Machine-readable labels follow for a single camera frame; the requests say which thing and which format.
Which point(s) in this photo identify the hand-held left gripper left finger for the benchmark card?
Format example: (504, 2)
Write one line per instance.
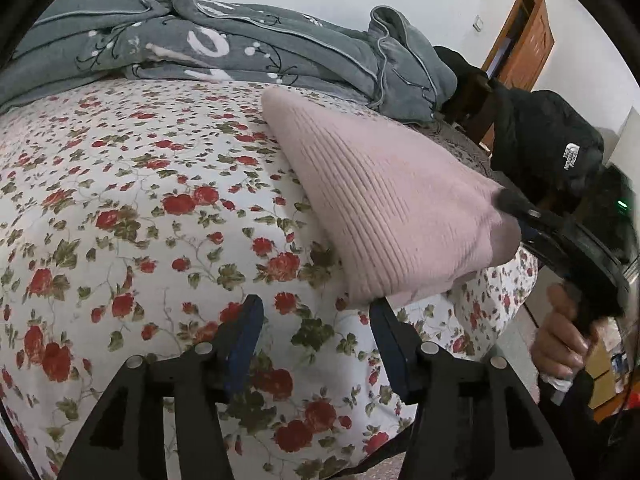
(247, 341)

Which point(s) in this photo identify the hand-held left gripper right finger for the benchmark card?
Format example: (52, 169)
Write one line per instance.
(388, 346)

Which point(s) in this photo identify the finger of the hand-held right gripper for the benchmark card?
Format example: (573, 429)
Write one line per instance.
(537, 249)
(525, 209)

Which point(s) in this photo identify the pink knit sweater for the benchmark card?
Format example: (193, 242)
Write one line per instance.
(390, 190)

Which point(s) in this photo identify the person's right forearm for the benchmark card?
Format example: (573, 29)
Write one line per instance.
(592, 435)

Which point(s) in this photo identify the person's right hand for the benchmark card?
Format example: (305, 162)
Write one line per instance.
(555, 340)

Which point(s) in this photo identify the black jacket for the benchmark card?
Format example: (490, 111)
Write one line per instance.
(540, 130)

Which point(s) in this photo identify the beige fleece blanket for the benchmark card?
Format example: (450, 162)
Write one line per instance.
(457, 147)

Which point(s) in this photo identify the wooden door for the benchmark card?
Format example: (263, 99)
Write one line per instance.
(525, 35)

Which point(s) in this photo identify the floral bed sheet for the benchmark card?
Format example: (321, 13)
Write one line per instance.
(150, 185)

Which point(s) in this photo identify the grey printed blanket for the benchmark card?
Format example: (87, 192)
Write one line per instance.
(250, 25)

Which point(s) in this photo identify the white light switch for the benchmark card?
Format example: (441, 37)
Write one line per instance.
(478, 23)

